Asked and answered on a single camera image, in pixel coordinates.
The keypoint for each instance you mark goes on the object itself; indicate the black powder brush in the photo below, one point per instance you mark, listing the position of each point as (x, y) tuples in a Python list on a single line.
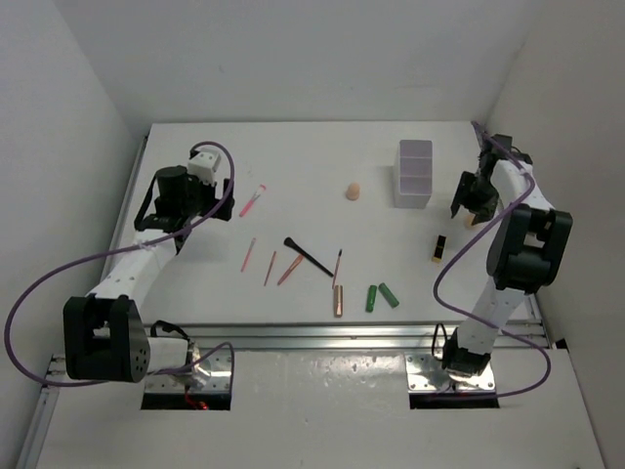
[(289, 242)]

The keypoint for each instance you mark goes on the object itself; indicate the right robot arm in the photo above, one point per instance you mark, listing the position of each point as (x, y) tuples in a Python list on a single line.
[(525, 254)]

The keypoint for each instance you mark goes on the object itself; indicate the green tube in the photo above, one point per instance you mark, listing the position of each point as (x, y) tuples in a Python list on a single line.
[(371, 298), (388, 295)]

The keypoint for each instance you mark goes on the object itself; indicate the rose gold lipstick tube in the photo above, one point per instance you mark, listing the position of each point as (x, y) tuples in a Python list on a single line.
[(338, 301)]

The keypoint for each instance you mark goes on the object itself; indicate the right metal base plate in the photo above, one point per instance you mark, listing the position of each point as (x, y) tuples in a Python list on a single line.
[(425, 376)]

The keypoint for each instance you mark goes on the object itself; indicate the rose gold flat brush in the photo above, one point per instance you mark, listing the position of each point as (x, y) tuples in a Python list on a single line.
[(294, 265)]

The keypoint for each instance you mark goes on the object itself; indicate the clear acrylic organizer box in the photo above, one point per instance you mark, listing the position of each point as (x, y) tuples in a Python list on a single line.
[(413, 174)]

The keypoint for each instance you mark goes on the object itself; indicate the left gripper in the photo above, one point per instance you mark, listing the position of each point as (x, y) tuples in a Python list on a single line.
[(192, 180)]

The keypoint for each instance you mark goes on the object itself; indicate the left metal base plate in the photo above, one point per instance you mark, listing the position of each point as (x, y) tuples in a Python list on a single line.
[(210, 372)]

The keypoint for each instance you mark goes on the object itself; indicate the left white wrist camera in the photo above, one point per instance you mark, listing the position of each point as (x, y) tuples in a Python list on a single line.
[(204, 166)]

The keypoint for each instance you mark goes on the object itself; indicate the black gold lipstick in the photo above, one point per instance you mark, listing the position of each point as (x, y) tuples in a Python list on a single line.
[(439, 248)]

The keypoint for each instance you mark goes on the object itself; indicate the beige makeup sponge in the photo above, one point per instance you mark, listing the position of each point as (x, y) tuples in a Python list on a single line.
[(470, 222), (352, 192)]

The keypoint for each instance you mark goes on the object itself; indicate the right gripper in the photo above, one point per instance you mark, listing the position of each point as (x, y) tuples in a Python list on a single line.
[(482, 211)]

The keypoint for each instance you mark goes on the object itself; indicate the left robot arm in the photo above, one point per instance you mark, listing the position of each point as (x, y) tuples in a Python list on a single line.
[(104, 335)]

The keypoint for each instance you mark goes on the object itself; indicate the aluminium front rail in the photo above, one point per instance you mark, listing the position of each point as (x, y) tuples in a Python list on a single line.
[(335, 336)]

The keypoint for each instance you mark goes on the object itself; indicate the metal base plate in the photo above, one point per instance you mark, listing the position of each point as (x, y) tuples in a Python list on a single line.
[(425, 376), (210, 372)]

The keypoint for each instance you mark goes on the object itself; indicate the rose spoolie brush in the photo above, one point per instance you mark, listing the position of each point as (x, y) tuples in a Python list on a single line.
[(336, 268)]

